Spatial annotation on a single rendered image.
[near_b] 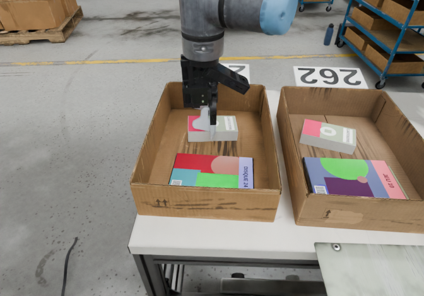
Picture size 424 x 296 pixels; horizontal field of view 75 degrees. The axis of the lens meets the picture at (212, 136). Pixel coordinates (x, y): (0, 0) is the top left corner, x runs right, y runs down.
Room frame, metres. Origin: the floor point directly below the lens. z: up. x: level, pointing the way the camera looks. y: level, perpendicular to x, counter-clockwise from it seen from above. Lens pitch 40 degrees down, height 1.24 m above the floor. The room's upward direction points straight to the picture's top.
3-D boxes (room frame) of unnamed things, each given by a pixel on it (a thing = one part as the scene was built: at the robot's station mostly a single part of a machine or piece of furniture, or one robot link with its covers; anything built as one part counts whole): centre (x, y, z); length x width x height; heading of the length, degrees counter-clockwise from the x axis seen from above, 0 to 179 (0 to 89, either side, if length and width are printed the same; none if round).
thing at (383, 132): (0.48, -0.32, 0.80); 0.38 x 0.28 x 0.10; 176
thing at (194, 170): (0.42, 0.00, 0.76); 0.19 x 0.14 x 0.02; 85
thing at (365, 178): (0.39, -0.31, 0.78); 0.19 x 0.14 x 0.02; 86
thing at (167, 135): (0.51, 0.00, 0.80); 0.38 x 0.28 x 0.10; 176
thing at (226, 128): (0.58, 0.00, 0.78); 0.13 x 0.07 x 0.04; 94
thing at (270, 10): (0.55, -0.09, 1.10); 0.12 x 0.12 x 0.09; 66
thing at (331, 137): (0.55, -0.30, 0.77); 0.13 x 0.07 x 0.04; 69
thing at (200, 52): (0.58, 0.02, 1.01); 0.10 x 0.09 x 0.05; 4
